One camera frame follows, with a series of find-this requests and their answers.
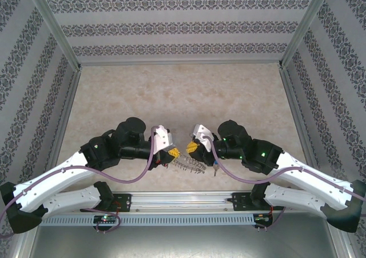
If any silver keyring chain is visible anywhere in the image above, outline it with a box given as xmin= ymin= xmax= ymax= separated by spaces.
xmin=171 ymin=154 xmax=207 ymax=175

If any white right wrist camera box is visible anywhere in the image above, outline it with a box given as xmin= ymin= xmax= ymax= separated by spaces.
xmin=190 ymin=123 xmax=216 ymax=153

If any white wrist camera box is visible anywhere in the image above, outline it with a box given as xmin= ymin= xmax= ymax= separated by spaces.
xmin=150 ymin=125 xmax=176 ymax=156
xmin=190 ymin=123 xmax=216 ymax=153

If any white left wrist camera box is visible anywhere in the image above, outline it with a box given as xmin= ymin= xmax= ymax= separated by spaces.
xmin=150 ymin=125 xmax=176 ymax=156

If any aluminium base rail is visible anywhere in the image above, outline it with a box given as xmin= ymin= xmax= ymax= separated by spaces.
xmin=130 ymin=191 xmax=234 ymax=212

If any grey slotted cable duct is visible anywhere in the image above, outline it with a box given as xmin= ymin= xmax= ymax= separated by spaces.
xmin=39 ymin=213 xmax=255 ymax=227

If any short purple cable loop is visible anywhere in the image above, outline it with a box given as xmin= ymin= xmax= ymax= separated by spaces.
xmin=81 ymin=208 xmax=122 ymax=235
xmin=256 ymin=205 xmax=287 ymax=233

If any aluminium frame beam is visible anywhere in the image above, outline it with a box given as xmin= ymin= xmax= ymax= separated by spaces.
xmin=42 ymin=68 xmax=82 ymax=181
xmin=328 ymin=226 xmax=354 ymax=258
xmin=78 ymin=59 xmax=283 ymax=68
xmin=11 ymin=229 xmax=39 ymax=258
xmin=280 ymin=66 xmax=323 ymax=170

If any grey metal base plate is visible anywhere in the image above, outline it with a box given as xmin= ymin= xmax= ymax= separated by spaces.
xmin=28 ymin=225 xmax=344 ymax=258

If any aluminium frame post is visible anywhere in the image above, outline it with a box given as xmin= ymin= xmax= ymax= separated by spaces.
xmin=279 ymin=0 xmax=335 ymax=69
xmin=23 ymin=0 xmax=83 ymax=70

